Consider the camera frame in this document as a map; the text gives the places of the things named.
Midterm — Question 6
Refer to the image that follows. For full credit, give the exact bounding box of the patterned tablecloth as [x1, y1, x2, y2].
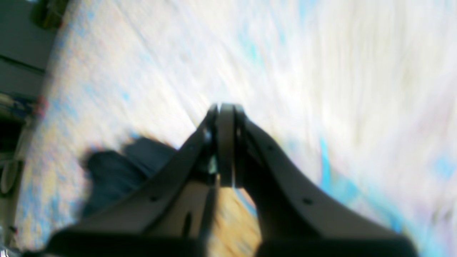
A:
[15, 0, 456, 257]

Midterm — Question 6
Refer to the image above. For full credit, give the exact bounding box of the black t-shirt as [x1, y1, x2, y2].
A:
[81, 137, 177, 218]

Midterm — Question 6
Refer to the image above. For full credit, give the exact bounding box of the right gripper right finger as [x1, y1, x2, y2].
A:
[234, 105, 418, 257]

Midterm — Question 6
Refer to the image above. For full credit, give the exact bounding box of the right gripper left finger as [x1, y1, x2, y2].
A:
[47, 104, 235, 257]

